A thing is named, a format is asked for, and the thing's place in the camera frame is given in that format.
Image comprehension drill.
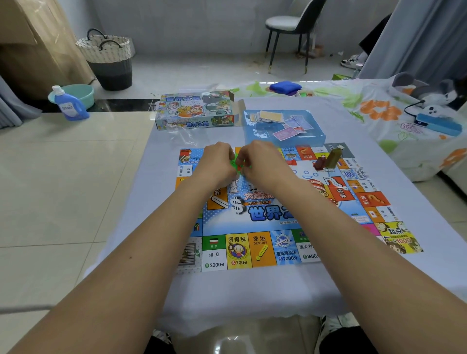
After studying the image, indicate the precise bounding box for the grey plush toy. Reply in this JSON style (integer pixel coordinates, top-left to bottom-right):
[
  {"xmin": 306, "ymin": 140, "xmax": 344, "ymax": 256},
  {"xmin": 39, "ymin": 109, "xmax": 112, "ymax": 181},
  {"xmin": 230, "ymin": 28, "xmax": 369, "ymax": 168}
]
[{"xmin": 392, "ymin": 72, "xmax": 467, "ymax": 111}]

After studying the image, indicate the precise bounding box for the clear plastic bag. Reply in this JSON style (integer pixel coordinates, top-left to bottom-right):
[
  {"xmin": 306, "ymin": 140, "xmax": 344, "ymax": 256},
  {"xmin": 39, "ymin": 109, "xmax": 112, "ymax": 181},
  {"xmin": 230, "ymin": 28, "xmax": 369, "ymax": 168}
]
[{"xmin": 169, "ymin": 123, "xmax": 206, "ymax": 148}]

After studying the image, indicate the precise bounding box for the large brown cardboard box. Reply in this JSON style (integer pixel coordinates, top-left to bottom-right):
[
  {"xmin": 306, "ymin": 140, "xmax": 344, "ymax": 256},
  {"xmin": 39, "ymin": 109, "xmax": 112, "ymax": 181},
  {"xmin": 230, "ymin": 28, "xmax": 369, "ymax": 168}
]
[{"xmin": 0, "ymin": 0, "xmax": 96, "ymax": 100}]

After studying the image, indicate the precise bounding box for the person's left leg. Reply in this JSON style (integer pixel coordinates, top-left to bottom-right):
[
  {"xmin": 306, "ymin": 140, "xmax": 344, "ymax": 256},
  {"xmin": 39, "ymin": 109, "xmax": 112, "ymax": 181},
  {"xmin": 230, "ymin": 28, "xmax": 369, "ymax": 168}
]
[{"xmin": 144, "ymin": 335, "xmax": 176, "ymax": 354}]

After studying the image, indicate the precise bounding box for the blue folded cloth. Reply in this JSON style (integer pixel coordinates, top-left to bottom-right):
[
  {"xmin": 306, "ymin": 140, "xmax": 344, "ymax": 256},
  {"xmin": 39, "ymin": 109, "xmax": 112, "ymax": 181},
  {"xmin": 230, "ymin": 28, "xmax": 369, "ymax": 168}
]
[{"xmin": 269, "ymin": 80, "xmax": 303, "ymax": 96}]

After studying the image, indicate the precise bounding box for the person's right forearm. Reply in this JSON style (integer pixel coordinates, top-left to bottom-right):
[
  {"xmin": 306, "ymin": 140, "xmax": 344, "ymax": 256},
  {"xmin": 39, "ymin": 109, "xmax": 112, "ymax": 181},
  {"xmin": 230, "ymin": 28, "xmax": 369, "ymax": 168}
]
[{"xmin": 252, "ymin": 171, "xmax": 467, "ymax": 354}]

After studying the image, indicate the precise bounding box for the floral bed sheet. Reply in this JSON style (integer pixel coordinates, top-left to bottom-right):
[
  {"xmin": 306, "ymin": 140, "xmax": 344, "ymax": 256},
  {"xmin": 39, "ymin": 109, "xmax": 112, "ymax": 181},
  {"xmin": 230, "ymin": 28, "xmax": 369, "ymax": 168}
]
[{"xmin": 232, "ymin": 72, "xmax": 467, "ymax": 183}]

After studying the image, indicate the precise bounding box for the blue detergent bottle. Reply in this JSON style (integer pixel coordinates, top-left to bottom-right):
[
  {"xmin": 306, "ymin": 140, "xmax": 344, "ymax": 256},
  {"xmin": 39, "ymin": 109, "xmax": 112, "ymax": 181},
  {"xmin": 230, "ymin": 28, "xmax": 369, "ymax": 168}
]
[{"xmin": 48, "ymin": 85, "xmax": 90, "ymax": 121}]

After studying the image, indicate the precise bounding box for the person's right hand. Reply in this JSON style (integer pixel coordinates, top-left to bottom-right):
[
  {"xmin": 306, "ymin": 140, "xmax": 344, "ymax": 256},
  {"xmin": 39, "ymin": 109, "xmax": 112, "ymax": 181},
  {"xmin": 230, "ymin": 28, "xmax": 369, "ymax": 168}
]
[{"xmin": 238, "ymin": 140, "xmax": 293, "ymax": 187}]

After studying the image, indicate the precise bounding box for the green plastic game piece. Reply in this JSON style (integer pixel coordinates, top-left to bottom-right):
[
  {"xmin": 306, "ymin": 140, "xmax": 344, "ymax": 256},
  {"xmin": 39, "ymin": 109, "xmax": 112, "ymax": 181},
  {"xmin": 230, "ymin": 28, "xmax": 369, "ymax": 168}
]
[{"xmin": 228, "ymin": 155, "xmax": 253, "ymax": 180}]

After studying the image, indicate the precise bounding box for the person's right leg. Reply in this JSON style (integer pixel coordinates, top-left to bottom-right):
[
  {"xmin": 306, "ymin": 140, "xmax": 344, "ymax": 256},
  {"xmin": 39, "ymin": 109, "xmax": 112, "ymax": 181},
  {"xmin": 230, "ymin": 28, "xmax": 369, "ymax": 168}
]
[{"xmin": 313, "ymin": 326, "xmax": 381, "ymax": 354}]

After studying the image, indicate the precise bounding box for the person's left hand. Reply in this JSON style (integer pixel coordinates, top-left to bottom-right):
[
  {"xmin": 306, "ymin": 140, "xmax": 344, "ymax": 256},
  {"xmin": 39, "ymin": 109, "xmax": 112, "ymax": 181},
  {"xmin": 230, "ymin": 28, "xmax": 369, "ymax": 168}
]
[{"xmin": 196, "ymin": 142, "xmax": 238, "ymax": 189}]

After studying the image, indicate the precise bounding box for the teal plastic basin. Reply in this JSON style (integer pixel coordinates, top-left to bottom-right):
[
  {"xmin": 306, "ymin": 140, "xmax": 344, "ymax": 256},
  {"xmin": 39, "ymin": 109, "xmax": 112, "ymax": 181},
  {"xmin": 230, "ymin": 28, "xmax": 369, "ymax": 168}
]
[{"xmin": 55, "ymin": 84, "xmax": 95, "ymax": 110}]

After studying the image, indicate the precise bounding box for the white tablecloth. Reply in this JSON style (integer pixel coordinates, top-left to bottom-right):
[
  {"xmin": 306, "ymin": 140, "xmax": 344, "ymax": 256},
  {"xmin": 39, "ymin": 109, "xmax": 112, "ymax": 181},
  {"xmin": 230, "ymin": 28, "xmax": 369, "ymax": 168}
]
[{"xmin": 83, "ymin": 96, "xmax": 467, "ymax": 337}]

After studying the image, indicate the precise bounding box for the person's left forearm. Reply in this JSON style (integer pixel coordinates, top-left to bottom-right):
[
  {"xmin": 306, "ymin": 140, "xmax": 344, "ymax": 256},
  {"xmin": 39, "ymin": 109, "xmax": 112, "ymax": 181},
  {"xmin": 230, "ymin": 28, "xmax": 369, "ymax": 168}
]
[{"xmin": 7, "ymin": 176, "xmax": 238, "ymax": 354}]

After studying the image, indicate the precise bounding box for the person's left shoe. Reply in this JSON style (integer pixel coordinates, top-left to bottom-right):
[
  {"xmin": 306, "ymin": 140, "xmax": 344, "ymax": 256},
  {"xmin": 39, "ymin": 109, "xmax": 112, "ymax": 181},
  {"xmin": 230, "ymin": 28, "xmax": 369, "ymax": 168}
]
[{"xmin": 151, "ymin": 329, "xmax": 173, "ymax": 346}]

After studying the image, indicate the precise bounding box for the colourful paper game board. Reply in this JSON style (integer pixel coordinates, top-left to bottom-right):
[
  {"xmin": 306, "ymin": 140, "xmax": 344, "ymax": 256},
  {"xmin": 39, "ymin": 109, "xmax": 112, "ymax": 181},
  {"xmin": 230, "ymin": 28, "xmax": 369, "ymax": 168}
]
[{"xmin": 175, "ymin": 143, "xmax": 424, "ymax": 273}]

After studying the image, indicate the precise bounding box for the black cable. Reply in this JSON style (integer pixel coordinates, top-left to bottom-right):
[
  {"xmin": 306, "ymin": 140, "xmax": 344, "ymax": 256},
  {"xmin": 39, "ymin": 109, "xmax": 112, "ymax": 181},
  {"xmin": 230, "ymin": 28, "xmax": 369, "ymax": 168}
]
[{"xmin": 404, "ymin": 99, "xmax": 427, "ymax": 122}]

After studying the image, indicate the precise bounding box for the colourful cardboard game box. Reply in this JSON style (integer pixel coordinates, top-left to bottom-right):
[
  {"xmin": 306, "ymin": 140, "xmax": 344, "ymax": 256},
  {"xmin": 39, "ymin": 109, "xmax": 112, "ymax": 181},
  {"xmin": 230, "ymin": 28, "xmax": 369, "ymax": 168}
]
[{"xmin": 155, "ymin": 90, "xmax": 236, "ymax": 131}]

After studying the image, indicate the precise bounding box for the grey curtain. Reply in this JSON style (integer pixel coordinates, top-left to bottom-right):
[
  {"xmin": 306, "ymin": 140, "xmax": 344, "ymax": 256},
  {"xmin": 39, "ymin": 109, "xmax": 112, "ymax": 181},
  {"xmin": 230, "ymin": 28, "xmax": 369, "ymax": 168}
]
[
  {"xmin": 357, "ymin": 0, "xmax": 467, "ymax": 85},
  {"xmin": 0, "ymin": 74, "xmax": 41, "ymax": 129}
]

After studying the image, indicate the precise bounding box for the olive game piece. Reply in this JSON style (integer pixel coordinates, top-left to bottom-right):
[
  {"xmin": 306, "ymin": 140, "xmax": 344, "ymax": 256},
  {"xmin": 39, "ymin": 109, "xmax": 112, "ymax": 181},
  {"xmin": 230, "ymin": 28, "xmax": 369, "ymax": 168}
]
[{"xmin": 326, "ymin": 147, "xmax": 343, "ymax": 169}]

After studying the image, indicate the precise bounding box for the blue rectangular device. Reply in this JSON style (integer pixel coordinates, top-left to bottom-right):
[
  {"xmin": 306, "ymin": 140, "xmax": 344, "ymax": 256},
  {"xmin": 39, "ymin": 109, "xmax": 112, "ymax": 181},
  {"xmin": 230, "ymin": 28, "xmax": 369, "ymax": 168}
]
[{"xmin": 415, "ymin": 113, "xmax": 463, "ymax": 138}]

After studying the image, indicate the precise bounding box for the person's shoe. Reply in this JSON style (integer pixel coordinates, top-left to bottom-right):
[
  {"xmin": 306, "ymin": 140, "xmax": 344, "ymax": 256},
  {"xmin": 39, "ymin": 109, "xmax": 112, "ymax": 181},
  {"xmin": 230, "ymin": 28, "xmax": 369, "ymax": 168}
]
[
  {"xmin": 340, "ymin": 54, "xmax": 365, "ymax": 70},
  {"xmin": 319, "ymin": 313, "xmax": 352, "ymax": 344},
  {"xmin": 151, "ymin": 329, "xmax": 173, "ymax": 346}
]

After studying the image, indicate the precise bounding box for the white chair with black legs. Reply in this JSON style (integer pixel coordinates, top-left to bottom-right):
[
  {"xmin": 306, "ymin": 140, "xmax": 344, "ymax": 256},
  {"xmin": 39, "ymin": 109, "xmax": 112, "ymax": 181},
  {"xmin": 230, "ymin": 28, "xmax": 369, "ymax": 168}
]
[{"xmin": 265, "ymin": 0, "xmax": 327, "ymax": 74}]

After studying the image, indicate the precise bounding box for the pile of game cards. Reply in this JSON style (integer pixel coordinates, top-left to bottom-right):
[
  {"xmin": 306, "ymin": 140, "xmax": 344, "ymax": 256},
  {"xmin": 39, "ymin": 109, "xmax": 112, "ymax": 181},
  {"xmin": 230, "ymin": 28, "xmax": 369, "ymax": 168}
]
[{"xmin": 249, "ymin": 110, "xmax": 314, "ymax": 142}]

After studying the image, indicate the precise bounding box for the person's leg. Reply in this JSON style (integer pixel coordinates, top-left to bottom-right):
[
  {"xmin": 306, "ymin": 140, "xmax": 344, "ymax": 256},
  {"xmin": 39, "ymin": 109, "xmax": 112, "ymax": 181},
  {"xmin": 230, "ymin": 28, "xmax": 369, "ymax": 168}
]
[
  {"xmin": 144, "ymin": 335, "xmax": 176, "ymax": 354},
  {"xmin": 358, "ymin": 13, "xmax": 393, "ymax": 61},
  {"xmin": 313, "ymin": 326, "xmax": 381, "ymax": 354}
]

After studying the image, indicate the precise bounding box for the white and black woven basket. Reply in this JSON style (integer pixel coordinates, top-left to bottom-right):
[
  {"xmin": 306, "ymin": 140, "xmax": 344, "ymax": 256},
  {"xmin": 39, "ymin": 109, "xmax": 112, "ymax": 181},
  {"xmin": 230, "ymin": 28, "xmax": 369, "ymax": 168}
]
[{"xmin": 75, "ymin": 28, "xmax": 136, "ymax": 92}]

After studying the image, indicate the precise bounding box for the blue plastic tray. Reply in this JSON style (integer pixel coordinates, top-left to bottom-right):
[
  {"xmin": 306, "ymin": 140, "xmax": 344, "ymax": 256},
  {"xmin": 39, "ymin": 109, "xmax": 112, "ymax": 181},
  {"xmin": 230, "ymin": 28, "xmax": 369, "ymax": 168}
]
[{"xmin": 243, "ymin": 109, "xmax": 327, "ymax": 147}]

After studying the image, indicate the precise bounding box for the person's right shoe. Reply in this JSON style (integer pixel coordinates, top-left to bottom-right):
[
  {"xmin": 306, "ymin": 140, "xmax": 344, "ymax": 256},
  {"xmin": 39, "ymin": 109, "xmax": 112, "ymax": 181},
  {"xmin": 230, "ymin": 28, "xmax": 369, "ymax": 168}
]
[{"xmin": 319, "ymin": 313, "xmax": 352, "ymax": 344}]

